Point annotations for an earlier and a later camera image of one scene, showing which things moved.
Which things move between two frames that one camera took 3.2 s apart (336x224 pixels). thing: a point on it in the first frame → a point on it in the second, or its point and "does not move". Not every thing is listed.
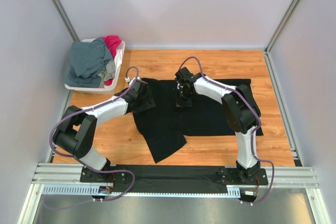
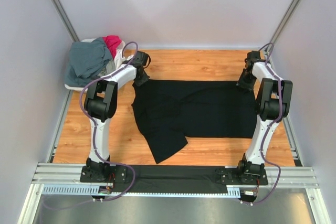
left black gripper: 149,102 → 145,78
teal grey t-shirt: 87,60 does not move
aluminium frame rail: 57,173 does not move
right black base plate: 231,176 does not move
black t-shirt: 163,127 does not move
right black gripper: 180,104 → 242,84
